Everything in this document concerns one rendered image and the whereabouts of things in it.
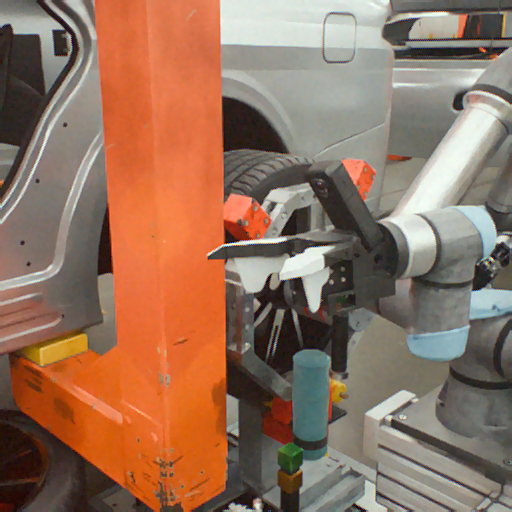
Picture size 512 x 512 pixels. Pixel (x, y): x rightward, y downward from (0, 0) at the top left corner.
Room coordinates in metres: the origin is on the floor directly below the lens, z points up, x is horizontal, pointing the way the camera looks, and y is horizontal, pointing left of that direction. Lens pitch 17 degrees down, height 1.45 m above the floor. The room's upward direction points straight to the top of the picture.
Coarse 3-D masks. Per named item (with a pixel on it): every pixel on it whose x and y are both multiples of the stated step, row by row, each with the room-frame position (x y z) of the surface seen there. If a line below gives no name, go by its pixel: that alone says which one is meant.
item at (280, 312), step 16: (288, 224) 2.00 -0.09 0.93; (272, 304) 1.66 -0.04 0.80; (256, 320) 1.62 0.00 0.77; (272, 320) 1.67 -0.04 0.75; (288, 320) 1.89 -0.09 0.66; (304, 320) 1.87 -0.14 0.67; (256, 336) 1.87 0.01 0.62; (272, 336) 1.66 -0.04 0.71; (288, 336) 1.83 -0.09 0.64; (304, 336) 1.81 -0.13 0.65; (320, 336) 1.79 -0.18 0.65; (256, 352) 1.77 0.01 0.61; (272, 352) 1.66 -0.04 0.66; (288, 352) 1.76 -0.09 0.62; (272, 368) 1.66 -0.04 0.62; (288, 368) 1.68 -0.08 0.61
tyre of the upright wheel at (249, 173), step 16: (224, 160) 1.74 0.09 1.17; (240, 160) 1.72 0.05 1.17; (256, 160) 1.70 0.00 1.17; (272, 160) 1.69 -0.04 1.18; (288, 160) 1.69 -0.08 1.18; (304, 160) 1.72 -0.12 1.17; (224, 176) 1.65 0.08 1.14; (240, 176) 1.63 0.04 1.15; (256, 176) 1.61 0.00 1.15; (272, 176) 1.63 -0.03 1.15; (288, 176) 1.67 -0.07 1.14; (304, 176) 1.71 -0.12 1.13; (224, 192) 1.59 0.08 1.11; (240, 192) 1.57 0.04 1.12; (256, 192) 1.59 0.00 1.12; (240, 384) 1.55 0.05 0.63; (256, 384) 1.59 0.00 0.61; (240, 400) 1.57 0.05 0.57; (256, 400) 1.59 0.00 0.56; (272, 400) 1.64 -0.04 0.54
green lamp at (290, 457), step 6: (288, 444) 1.23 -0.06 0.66; (294, 444) 1.23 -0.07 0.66; (282, 450) 1.21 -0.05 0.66; (288, 450) 1.21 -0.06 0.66; (294, 450) 1.21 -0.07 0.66; (300, 450) 1.21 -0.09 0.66; (282, 456) 1.21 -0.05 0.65; (288, 456) 1.20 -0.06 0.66; (294, 456) 1.20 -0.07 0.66; (300, 456) 1.21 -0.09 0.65; (282, 462) 1.21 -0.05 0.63; (288, 462) 1.20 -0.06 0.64; (294, 462) 1.20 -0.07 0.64; (300, 462) 1.21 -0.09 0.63; (288, 468) 1.20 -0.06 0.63; (294, 468) 1.20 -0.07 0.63
